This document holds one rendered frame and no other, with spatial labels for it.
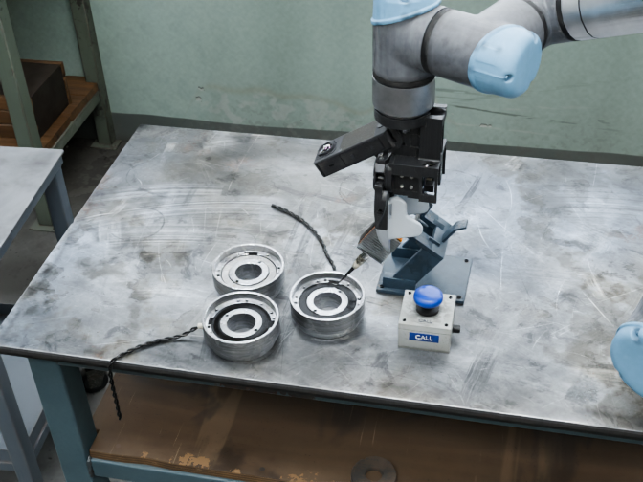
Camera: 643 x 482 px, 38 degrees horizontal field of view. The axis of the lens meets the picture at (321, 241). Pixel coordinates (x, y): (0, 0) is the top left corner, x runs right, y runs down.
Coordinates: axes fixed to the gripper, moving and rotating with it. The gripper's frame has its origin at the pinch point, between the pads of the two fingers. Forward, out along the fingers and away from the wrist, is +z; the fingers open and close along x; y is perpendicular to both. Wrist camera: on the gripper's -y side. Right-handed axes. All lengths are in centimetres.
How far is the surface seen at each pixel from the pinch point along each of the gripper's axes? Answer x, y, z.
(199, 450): -11.6, -26.8, 38.0
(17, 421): 4, -72, 60
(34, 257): 86, -121, 93
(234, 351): -15.6, -17.0, 10.5
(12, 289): 72, -120, 93
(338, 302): -1.9, -6.2, 11.7
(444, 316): -4.8, 9.2, 8.7
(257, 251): 5.1, -20.3, 10.1
